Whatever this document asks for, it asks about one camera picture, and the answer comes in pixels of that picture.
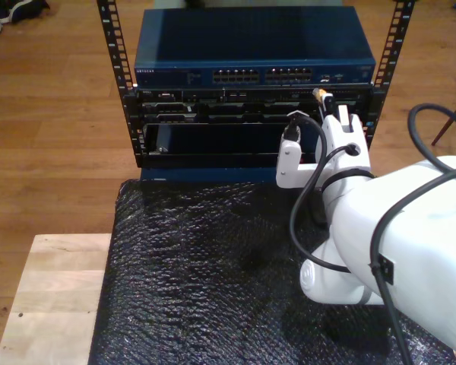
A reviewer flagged black rack server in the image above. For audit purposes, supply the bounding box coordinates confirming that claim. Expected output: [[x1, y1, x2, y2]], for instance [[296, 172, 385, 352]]
[[135, 87, 373, 125]]

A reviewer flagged brown wooden chair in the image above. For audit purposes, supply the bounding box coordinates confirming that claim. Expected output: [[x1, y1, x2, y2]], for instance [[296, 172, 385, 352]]
[[431, 90, 456, 148]]

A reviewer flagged black rack tray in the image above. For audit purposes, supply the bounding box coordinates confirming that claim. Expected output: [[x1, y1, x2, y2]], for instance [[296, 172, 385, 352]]
[[136, 122, 366, 170]]

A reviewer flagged blue rack platform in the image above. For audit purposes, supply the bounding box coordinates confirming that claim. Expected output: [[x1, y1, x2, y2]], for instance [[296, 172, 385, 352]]
[[139, 167, 278, 183]]

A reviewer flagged black bubble mat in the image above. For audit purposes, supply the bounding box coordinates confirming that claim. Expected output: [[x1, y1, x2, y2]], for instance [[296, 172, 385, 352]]
[[87, 176, 456, 365]]

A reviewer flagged black sneaker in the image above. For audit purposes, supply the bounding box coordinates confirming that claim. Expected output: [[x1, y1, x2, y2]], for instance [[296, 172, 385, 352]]
[[0, 0, 50, 24]]

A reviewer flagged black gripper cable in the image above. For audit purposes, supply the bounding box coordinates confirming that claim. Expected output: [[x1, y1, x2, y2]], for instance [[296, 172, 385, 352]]
[[312, 143, 377, 229]]

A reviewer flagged blue network switch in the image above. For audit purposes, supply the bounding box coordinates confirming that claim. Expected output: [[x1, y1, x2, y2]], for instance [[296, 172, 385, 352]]
[[133, 6, 377, 87]]

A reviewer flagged black rack frame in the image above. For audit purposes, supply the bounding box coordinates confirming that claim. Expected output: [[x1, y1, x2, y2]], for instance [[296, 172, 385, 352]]
[[96, 0, 417, 170]]

